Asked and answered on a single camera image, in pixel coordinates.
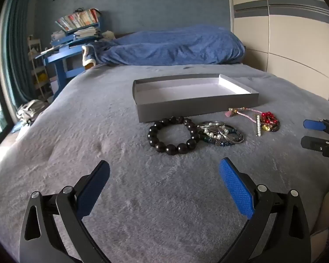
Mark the grey fleece blanket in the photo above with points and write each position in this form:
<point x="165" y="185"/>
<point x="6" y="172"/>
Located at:
<point x="98" y="131"/>

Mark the blue pillow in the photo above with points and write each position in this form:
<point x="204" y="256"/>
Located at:
<point x="167" y="46"/>

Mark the stack of papers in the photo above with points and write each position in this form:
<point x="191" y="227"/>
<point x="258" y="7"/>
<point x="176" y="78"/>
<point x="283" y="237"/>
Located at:
<point x="85" y="32"/>

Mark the grey cardboard box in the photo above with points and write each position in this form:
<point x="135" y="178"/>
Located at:
<point x="181" y="105"/>

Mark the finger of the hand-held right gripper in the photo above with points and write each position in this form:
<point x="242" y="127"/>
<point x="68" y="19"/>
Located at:
<point x="314" y="143"/>
<point x="315" y="124"/>

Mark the pink tassel charm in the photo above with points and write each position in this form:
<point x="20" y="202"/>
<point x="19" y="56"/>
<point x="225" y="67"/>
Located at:
<point x="231" y="113"/>

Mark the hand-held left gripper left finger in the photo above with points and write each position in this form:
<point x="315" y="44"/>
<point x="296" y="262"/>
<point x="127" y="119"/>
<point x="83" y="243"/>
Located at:
<point x="91" y="191"/>

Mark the white shelf rack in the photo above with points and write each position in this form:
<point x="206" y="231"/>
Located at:
<point x="37" y="63"/>

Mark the white plush toy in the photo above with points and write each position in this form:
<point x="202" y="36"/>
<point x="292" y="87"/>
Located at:
<point x="109" y="34"/>

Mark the blue wooden desk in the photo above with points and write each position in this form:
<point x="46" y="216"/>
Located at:
<point x="59" y="68"/>

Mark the beige wardrobe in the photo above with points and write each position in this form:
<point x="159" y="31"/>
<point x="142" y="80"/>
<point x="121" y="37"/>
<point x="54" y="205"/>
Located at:
<point x="288" y="38"/>

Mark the row of books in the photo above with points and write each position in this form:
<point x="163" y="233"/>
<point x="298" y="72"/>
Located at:
<point x="78" y="19"/>

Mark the teal curtain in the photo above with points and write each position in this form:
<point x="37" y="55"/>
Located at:
<point x="16" y="46"/>

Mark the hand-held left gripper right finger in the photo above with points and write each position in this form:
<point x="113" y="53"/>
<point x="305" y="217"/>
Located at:
<point x="235" y="189"/>

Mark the grey bag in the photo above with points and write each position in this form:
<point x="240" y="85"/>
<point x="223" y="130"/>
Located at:
<point x="30" y="111"/>

